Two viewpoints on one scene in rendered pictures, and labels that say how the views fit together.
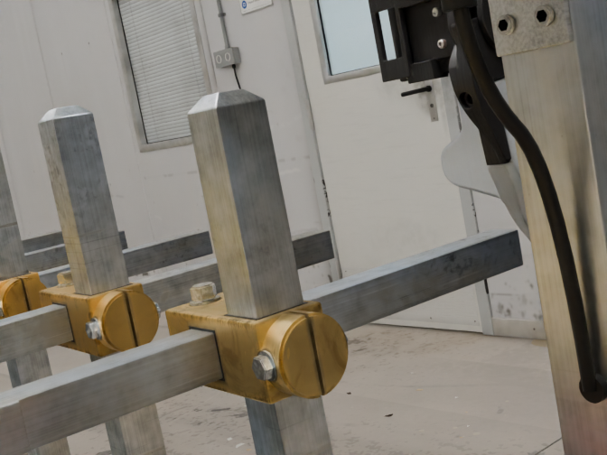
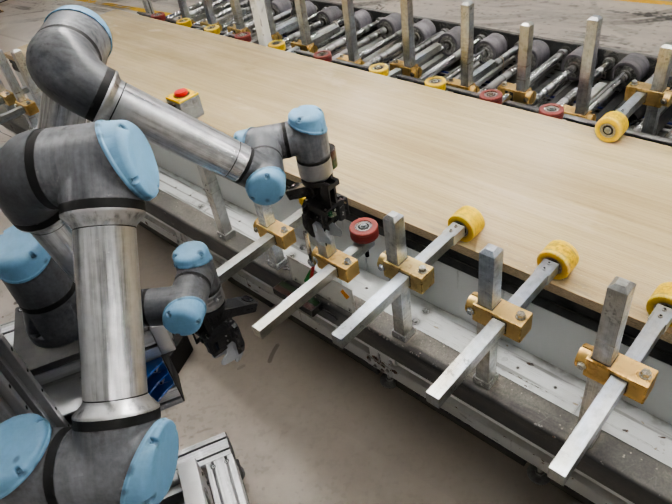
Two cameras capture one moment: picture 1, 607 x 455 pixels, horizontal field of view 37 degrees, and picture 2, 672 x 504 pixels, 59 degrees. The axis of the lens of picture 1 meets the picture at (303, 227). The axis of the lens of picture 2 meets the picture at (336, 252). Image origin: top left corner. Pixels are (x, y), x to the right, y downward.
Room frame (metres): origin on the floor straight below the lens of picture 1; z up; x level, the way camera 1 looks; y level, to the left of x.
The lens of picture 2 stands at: (1.60, -0.22, 1.91)
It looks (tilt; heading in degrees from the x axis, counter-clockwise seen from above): 40 degrees down; 174
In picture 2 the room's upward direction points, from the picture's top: 10 degrees counter-clockwise
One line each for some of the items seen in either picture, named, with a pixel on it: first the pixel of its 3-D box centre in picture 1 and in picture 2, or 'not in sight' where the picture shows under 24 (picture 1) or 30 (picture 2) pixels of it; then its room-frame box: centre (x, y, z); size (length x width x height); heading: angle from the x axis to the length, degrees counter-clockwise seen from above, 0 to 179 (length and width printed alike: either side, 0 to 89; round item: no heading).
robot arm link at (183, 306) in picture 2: not in sight; (178, 305); (0.70, -0.45, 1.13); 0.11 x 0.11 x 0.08; 77
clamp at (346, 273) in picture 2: not in sight; (335, 261); (0.37, -0.10, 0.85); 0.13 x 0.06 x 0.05; 35
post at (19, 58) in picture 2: not in sight; (40, 102); (-1.09, -1.11, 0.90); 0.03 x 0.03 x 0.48; 35
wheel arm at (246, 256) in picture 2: not in sight; (267, 242); (0.20, -0.27, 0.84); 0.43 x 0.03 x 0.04; 125
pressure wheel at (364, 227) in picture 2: not in sight; (365, 240); (0.32, 0.00, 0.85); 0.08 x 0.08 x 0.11
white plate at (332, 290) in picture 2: not in sight; (320, 284); (0.34, -0.15, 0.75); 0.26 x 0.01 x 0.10; 35
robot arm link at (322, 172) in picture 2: not in sight; (316, 166); (0.48, -0.11, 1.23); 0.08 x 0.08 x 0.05
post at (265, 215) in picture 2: not in sight; (264, 209); (0.14, -0.25, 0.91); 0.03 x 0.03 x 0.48; 35
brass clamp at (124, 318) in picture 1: (98, 315); (497, 314); (0.78, 0.19, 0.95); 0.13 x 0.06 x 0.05; 35
